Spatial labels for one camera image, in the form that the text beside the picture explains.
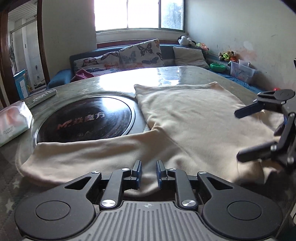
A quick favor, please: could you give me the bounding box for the pile of small plush toys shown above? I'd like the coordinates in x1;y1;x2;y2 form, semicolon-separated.
218;50;237;62

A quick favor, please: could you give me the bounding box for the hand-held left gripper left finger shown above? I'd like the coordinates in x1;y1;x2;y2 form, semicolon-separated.
65;160;142;210

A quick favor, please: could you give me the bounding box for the grey remote control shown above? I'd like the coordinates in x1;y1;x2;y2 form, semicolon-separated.
22;89;57;109

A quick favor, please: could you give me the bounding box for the clear plastic storage box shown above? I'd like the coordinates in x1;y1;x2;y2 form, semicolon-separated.
230;60;257;82

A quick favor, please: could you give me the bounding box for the blue cabinet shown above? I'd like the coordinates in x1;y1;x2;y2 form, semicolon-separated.
13;70;29;99

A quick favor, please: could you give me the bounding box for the butterfly print cushion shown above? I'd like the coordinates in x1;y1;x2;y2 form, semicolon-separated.
119;39;165;70
73;51;121;73

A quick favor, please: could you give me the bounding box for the round black induction cooktop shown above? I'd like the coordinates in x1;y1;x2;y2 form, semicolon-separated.
36;96;134;143

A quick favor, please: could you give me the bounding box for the magenta cloth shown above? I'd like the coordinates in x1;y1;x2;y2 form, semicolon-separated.
70;69;94;82

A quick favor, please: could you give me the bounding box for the window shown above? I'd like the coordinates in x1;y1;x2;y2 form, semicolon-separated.
94;0;185;32

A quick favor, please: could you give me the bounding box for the cream sweatshirt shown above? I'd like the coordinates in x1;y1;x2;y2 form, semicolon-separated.
18;81;286;197

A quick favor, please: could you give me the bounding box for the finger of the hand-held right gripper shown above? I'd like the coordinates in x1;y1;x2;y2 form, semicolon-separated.
237;113;296;173
234;89;296;119

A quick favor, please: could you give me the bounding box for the white tissue pack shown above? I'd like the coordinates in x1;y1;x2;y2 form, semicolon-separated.
0;102;34;147

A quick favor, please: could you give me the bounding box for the panda plush toy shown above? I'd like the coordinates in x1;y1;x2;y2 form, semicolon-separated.
178;36;196;46

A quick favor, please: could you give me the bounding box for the blue sofa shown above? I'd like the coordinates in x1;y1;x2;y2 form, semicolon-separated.
46;44;255;91

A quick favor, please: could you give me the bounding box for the green bowl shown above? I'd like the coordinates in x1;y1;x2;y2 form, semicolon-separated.
210;63;227;72

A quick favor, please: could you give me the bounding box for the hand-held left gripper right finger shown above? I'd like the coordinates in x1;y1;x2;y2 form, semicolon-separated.
156;160;234;210

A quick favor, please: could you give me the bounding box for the dark wooden door frame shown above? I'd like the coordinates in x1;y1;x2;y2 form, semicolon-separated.
0;0;50;109

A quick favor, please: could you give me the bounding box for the grey pillow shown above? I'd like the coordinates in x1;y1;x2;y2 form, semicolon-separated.
173;46;210;69

